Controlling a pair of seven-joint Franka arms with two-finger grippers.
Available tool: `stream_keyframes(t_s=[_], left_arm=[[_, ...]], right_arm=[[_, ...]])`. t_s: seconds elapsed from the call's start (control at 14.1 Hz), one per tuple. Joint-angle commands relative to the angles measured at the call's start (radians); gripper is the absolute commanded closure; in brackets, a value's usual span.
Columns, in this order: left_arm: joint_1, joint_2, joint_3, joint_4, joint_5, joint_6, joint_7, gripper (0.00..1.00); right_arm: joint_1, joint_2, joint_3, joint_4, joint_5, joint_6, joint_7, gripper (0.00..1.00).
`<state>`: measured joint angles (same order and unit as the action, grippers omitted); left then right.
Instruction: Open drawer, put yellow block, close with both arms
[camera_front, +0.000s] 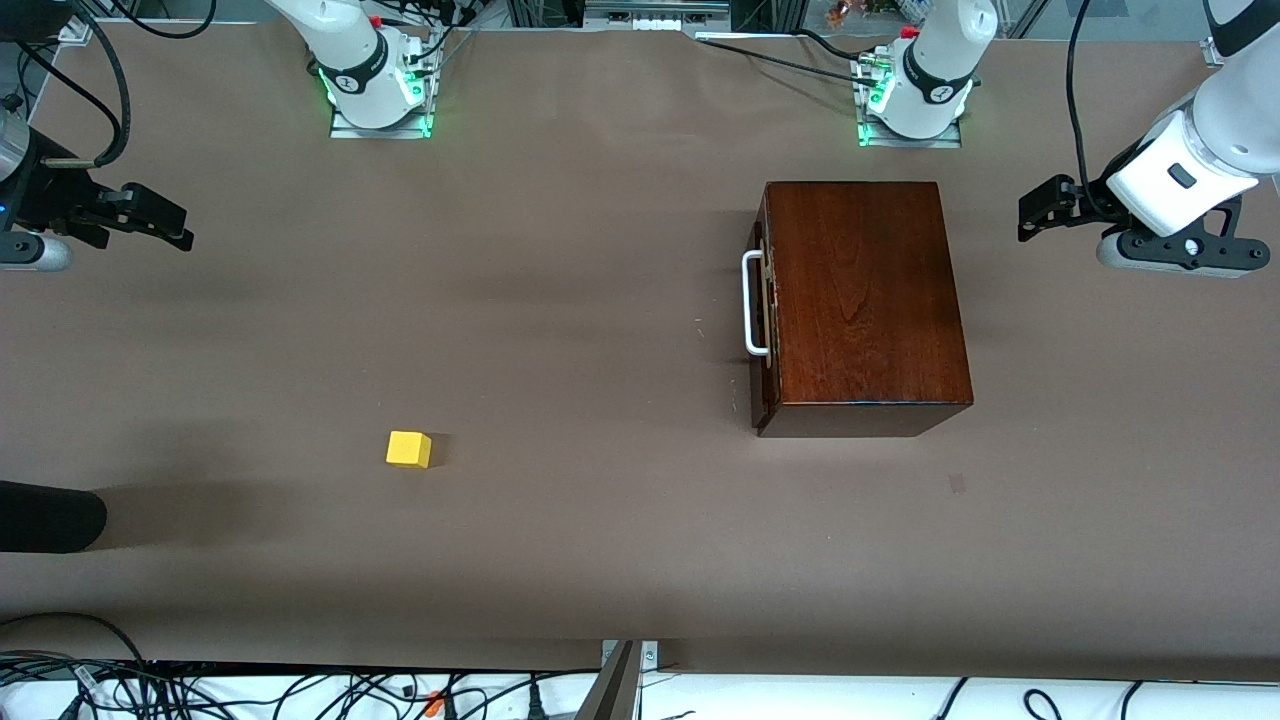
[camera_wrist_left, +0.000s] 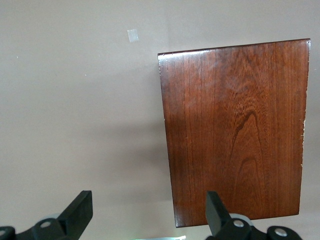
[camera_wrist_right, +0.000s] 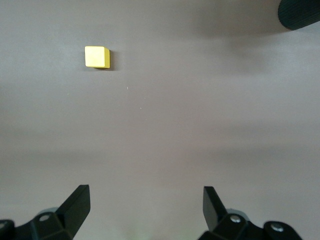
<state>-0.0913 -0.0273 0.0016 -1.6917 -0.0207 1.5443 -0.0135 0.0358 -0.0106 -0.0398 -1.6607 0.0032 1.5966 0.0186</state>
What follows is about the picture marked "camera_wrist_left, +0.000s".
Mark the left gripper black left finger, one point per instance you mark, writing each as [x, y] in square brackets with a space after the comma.
[75, 212]

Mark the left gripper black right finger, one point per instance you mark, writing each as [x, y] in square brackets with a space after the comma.
[217, 220]

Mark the dark red-brown wooden cabinet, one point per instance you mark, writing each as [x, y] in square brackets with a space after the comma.
[225, 125]

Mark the brown table cover sheet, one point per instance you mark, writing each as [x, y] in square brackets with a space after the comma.
[75, 100]

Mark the small clear tape piece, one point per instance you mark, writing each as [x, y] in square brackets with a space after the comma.
[132, 35]

